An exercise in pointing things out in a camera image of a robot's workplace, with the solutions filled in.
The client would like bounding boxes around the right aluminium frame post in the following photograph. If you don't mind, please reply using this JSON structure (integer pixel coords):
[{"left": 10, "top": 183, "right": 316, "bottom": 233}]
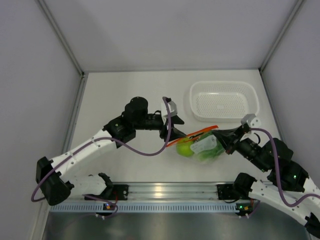
[{"left": 258, "top": 0, "right": 306, "bottom": 74}]

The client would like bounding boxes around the slotted grey cable duct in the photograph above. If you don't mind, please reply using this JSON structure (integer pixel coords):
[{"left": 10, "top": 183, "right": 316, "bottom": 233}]
[{"left": 50, "top": 202, "right": 253, "bottom": 213}]

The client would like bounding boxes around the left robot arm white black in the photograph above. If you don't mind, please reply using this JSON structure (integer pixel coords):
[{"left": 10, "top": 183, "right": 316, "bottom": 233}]
[{"left": 31, "top": 96, "right": 185, "bottom": 206}]

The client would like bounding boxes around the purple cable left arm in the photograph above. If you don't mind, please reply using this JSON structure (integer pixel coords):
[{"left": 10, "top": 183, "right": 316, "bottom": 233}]
[{"left": 31, "top": 96, "right": 173, "bottom": 203}]

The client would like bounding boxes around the aluminium mounting rail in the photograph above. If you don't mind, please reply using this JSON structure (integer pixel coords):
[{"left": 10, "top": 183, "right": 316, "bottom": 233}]
[{"left": 72, "top": 181, "right": 253, "bottom": 202}]

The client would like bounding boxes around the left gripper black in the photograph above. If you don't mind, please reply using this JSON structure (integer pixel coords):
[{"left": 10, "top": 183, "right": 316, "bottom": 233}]
[{"left": 133, "top": 114, "right": 186, "bottom": 142}]

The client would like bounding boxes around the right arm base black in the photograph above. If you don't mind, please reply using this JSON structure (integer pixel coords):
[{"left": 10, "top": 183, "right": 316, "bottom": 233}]
[{"left": 216, "top": 183, "right": 239, "bottom": 200}]

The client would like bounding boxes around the aluminium frame post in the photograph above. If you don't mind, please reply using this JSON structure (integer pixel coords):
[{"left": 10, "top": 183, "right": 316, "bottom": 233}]
[
  {"left": 258, "top": 0, "right": 306, "bottom": 74},
  {"left": 35, "top": 0, "right": 85, "bottom": 76}
]

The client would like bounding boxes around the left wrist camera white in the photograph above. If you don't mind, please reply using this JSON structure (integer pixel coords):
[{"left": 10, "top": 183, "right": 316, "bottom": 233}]
[{"left": 160, "top": 100, "right": 178, "bottom": 121}]

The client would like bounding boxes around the clear zip bag orange seal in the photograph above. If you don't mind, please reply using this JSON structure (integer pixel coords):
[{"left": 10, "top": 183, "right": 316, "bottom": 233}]
[{"left": 166, "top": 125, "right": 225, "bottom": 164}]

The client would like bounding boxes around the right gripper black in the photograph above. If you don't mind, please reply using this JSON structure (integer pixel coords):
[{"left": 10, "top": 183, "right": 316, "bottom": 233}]
[{"left": 212, "top": 124, "right": 270, "bottom": 172}]

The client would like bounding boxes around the green fake lettuce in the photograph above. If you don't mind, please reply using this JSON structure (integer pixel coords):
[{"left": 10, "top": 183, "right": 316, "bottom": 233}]
[{"left": 195, "top": 145, "right": 225, "bottom": 163}]

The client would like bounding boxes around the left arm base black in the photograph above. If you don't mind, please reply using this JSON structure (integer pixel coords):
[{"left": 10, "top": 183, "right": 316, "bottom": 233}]
[{"left": 105, "top": 184, "right": 129, "bottom": 201}]

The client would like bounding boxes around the left aluminium frame post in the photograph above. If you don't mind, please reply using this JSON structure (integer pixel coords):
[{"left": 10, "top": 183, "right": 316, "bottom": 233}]
[{"left": 35, "top": 0, "right": 85, "bottom": 76}]

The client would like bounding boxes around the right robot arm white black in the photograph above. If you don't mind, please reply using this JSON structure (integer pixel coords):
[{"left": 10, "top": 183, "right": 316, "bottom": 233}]
[{"left": 212, "top": 123, "right": 320, "bottom": 238}]

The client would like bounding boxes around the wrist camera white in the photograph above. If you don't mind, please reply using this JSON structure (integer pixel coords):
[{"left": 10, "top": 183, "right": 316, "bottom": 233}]
[
  {"left": 160, "top": 100, "right": 178, "bottom": 121},
  {"left": 240, "top": 113, "right": 262, "bottom": 128}
]

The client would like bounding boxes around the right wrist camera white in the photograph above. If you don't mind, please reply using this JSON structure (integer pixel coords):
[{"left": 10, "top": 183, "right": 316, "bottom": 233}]
[{"left": 240, "top": 113, "right": 262, "bottom": 128}]

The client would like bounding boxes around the green fake apple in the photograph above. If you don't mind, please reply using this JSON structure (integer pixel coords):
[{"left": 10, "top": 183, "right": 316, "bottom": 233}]
[{"left": 175, "top": 137, "right": 195, "bottom": 158}]

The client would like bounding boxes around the white perforated plastic basket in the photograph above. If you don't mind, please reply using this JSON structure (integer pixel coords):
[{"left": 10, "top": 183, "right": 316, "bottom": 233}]
[{"left": 189, "top": 81, "right": 260, "bottom": 123}]

